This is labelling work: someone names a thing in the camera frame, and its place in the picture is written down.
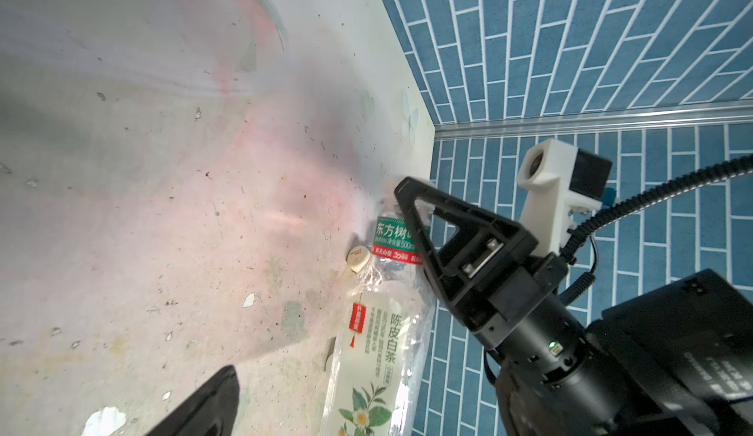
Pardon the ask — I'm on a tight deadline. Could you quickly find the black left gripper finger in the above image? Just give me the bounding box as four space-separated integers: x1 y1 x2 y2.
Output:
147 365 240 436

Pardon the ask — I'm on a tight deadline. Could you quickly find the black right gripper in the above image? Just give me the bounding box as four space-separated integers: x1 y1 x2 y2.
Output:
394 177 624 435

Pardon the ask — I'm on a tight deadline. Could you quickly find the clear bottle green white cap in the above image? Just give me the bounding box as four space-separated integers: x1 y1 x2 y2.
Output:
320 202 435 435

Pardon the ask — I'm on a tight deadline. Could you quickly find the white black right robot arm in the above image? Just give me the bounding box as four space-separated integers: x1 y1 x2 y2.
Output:
394 177 752 435

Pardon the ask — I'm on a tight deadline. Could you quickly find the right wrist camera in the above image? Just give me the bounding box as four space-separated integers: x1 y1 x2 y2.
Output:
517 138 613 258

